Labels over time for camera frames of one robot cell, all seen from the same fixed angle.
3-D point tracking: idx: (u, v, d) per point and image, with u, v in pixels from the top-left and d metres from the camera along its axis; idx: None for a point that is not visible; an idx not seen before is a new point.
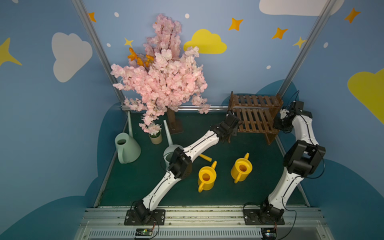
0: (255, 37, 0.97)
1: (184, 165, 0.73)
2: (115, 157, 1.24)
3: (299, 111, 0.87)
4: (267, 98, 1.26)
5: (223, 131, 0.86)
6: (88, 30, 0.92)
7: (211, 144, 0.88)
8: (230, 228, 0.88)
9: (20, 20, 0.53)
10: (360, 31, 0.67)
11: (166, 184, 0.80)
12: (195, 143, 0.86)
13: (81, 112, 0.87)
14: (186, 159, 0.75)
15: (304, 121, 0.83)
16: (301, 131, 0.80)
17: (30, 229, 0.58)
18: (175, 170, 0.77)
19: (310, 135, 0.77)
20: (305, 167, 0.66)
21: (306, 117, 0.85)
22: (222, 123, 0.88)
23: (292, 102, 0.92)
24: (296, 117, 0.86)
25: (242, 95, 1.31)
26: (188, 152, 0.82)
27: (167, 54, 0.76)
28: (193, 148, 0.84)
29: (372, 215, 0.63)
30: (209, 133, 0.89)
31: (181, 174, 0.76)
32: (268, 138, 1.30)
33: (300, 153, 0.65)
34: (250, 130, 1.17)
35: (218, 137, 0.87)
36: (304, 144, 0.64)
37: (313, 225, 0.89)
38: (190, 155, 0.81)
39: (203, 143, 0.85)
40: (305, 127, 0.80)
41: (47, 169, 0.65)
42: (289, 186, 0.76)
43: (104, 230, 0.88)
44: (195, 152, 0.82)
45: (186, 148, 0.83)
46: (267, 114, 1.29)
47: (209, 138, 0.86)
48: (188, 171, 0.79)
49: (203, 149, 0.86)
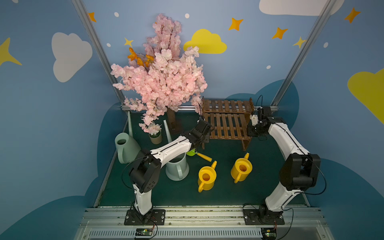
0: (255, 36, 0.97)
1: (150, 169, 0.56)
2: (115, 157, 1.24)
3: (272, 119, 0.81)
4: (239, 103, 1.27)
5: (194, 138, 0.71)
6: (88, 30, 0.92)
7: (182, 151, 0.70)
8: (230, 228, 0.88)
9: (20, 20, 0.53)
10: (361, 31, 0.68)
11: (139, 197, 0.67)
12: (166, 146, 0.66)
13: (81, 111, 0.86)
14: (154, 161, 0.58)
15: (284, 129, 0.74)
16: (286, 143, 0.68)
17: (31, 229, 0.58)
18: (137, 178, 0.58)
19: (297, 143, 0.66)
20: (308, 181, 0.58)
21: (281, 124, 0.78)
22: (193, 129, 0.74)
23: (260, 109, 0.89)
24: (273, 126, 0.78)
25: (214, 101, 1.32)
26: (157, 154, 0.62)
27: (167, 54, 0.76)
28: (163, 150, 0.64)
29: (372, 215, 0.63)
30: (181, 137, 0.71)
31: (144, 186, 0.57)
32: (244, 144, 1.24)
33: (297, 168, 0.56)
34: (221, 136, 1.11)
35: (190, 143, 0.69)
36: (299, 158, 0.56)
37: (313, 225, 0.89)
38: (159, 158, 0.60)
39: (175, 147, 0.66)
40: (287, 136, 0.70)
41: (47, 169, 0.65)
42: (287, 198, 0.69)
43: (104, 230, 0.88)
44: (166, 156, 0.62)
45: (154, 150, 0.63)
46: (241, 118, 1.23)
47: (182, 142, 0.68)
48: (155, 181, 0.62)
49: (173, 155, 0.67)
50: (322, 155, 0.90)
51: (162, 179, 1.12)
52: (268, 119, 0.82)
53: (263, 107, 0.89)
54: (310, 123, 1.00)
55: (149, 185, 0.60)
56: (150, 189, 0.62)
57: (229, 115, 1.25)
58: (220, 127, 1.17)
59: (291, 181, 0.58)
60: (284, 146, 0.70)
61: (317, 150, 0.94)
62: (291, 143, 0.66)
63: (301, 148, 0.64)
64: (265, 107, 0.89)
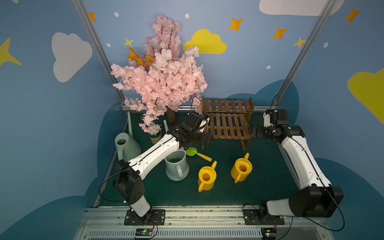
0: (255, 36, 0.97)
1: (130, 183, 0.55)
2: (115, 157, 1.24)
3: (289, 131, 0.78)
4: (239, 103, 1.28)
5: (184, 134, 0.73)
6: (88, 30, 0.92)
7: (169, 152, 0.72)
8: (230, 228, 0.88)
9: (19, 20, 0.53)
10: (360, 31, 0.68)
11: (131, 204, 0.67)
12: (146, 153, 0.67)
13: (80, 112, 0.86)
14: (132, 175, 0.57)
15: (303, 148, 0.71)
16: (304, 167, 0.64)
17: (30, 229, 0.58)
18: (121, 192, 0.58)
19: (317, 171, 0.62)
20: (322, 213, 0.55)
21: (298, 137, 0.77)
22: (183, 124, 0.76)
23: (274, 113, 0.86)
24: (289, 140, 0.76)
25: (214, 100, 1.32)
26: (136, 165, 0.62)
27: (167, 54, 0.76)
28: (143, 159, 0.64)
29: (373, 215, 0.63)
30: (166, 137, 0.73)
31: (128, 199, 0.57)
32: (243, 144, 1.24)
33: (314, 201, 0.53)
34: (221, 136, 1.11)
35: (178, 141, 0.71)
36: (318, 191, 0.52)
37: (314, 225, 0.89)
38: (138, 169, 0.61)
39: (157, 153, 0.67)
40: (308, 160, 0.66)
41: (48, 169, 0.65)
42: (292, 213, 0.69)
43: (104, 230, 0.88)
44: (146, 164, 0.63)
45: (133, 162, 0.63)
46: (241, 118, 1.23)
47: (166, 144, 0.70)
48: (141, 191, 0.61)
49: (156, 161, 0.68)
50: (322, 155, 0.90)
51: (162, 179, 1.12)
52: (284, 130, 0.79)
53: (278, 111, 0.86)
54: (310, 123, 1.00)
55: (136, 196, 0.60)
56: (138, 200, 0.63)
57: (229, 114, 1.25)
58: (220, 126, 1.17)
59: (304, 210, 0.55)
60: (299, 167, 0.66)
61: (316, 150, 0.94)
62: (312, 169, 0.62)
63: (321, 177, 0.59)
64: (281, 111, 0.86)
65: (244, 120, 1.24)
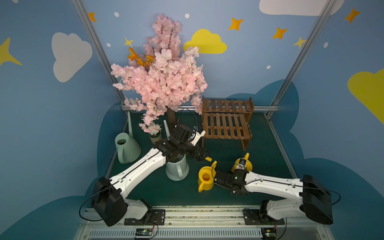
0: (255, 37, 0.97)
1: (110, 203, 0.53)
2: (115, 157, 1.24)
3: (240, 182, 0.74)
4: (239, 103, 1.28)
5: (171, 148, 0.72)
6: (88, 30, 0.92)
7: (156, 167, 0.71)
8: (230, 228, 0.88)
9: (19, 20, 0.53)
10: (360, 31, 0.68)
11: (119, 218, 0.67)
12: (130, 169, 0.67)
13: (80, 112, 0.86)
14: (112, 194, 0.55)
15: (257, 178, 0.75)
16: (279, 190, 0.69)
17: (31, 229, 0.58)
18: (99, 212, 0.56)
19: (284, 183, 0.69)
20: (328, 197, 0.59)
21: (247, 177, 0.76)
22: (171, 137, 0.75)
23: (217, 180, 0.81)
24: (248, 187, 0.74)
25: (214, 100, 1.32)
26: (118, 183, 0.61)
27: (167, 54, 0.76)
28: (126, 176, 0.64)
29: (374, 216, 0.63)
30: (152, 152, 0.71)
31: (108, 219, 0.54)
32: (243, 144, 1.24)
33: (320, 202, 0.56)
34: (221, 136, 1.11)
35: (164, 156, 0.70)
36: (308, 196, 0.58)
37: (314, 225, 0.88)
38: (120, 187, 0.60)
39: (141, 169, 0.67)
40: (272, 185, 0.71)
41: (47, 169, 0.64)
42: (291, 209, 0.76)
43: (104, 230, 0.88)
44: (129, 182, 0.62)
45: (115, 179, 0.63)
46: (241, 118, 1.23)
47: (152, 159, 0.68)
48: (122, 211, 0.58)
49: (141, 177, 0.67)
50: (321, 155, 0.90)
51: (162, 179, 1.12)
52: (236, 184, 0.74)
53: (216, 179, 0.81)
54: (310, 123, 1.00)
55: (116, 217, 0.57)
56: (118, 221, 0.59)
57: (229, 114, 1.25)
58: (220, 126, 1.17)
59: (328, 217, 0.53)
60: (278, 192, 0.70)
61: (316, 150, 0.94)
62: (282, 184, 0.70)
63: (294, 183, 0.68)
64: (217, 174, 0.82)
65: (244, 119, 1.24)
